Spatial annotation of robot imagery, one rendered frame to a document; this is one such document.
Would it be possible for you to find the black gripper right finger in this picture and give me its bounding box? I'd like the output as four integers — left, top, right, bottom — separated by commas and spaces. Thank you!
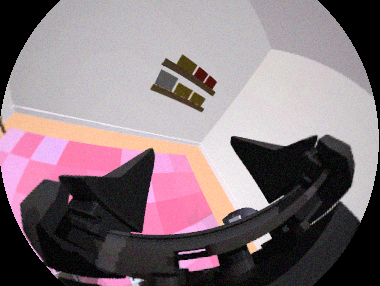
230, 135, 319, 204

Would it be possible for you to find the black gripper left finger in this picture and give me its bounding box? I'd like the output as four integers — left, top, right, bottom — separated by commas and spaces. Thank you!
57, 147, 155, 233

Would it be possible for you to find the glass french press with plunger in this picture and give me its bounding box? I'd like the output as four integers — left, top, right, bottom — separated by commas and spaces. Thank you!
53, 269, 80, 281

